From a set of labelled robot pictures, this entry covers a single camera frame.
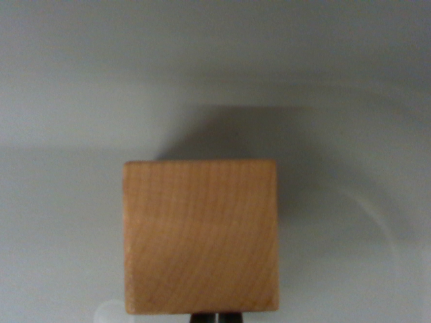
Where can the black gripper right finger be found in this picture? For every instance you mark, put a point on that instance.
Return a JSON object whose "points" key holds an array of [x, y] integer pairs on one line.
{"points": [[231, 318]]}

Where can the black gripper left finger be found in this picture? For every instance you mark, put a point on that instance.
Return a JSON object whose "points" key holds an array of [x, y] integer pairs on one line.
{"points": [[203, 318]]}

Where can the wooden cube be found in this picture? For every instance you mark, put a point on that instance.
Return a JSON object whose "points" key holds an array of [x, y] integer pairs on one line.
{"points": [[202, 239]]}

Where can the grey plastic bin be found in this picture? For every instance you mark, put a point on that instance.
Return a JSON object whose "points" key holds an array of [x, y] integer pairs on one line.
{"points": [[67, 101]]}

